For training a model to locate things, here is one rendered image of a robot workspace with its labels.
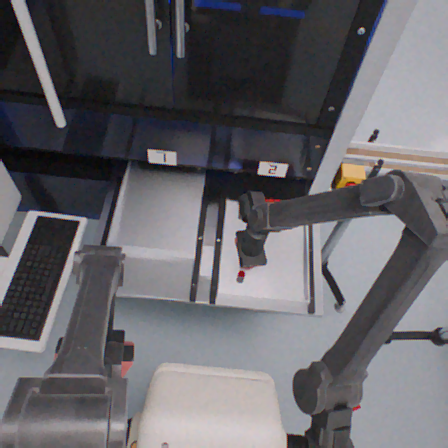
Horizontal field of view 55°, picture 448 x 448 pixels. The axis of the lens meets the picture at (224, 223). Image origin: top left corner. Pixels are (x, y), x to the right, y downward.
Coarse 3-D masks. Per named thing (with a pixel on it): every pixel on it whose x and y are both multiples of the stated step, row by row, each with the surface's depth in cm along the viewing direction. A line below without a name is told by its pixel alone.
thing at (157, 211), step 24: (144, 168) 145; (168, 168) 146; (192, 168) 147; (120, 192) 136; (144, 192) 140; (168, 192) 141; (192, 192) 142; (120, 216) 135; (144, 216) 135; (168, 216) 136; (192, 216) 137; (120, 240) 130; (144, 240) 131; (168, 240) 131; (192, 240) 132
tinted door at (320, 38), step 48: (192, 0) 89; (240, 0) 88; (288, 0) 87; (336, 0) 86; (192, 48) 99; (240, 48) 98; (288, 48) 97; (336, 48) 96; (192, 96) 111; (240, 96) 109; (288, 96) 108
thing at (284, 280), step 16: (224, 224) 133; (240, 224) 136; (224, 240) 133; (272, 240) 134; (288, 240) 135; (304, 240) 135; (224, 256) 130; (272, 256) 131; (288, 256) 132; (304, 256) 132; (224, 272) 127; (256, 272) 128; (272, 272) 128; (288, 272) 129; (304, 272) 129; (224, 288) 124; (240, 288) 125; (256, 288) 125; (272, 288) 126; (288, 288) 126; (304, 288) 126; (288, 304) 123; (304, 304) 122
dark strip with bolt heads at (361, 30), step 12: (360, 0) 86; (372, 0) 85; (360, 12) 88; (372, 12) 87; (360, 24) 90; (372, 24) 90; (348, 36) 92; (360, 36) 92; (348, 48) 95; (360, 48) 94; (348, 60) 97; (336, 72) 100; (348, 72) 100; (336, 84) 103; (348, 84) 103; (336, 96) 106; (324, 108) 110; (336, 108) 109; (324, 120) 113
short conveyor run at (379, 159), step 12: (360, 144) 147; (372, 144) 147; (384, 144) 147; (348, 156) 143; (360, 156) 143; (372, 156) 149; (384, 156) 150; (396, 156) 150; (408, 156) 150; (420, 156) 151; (432, 156) 151; (444, 156) 149; (372, 168) 146; (384, 168) 146; (396, 168) 147; (408, 168) 147; (420, 168) 148; (432, 168) 145; (444, 168) 144; (444, 180) 146
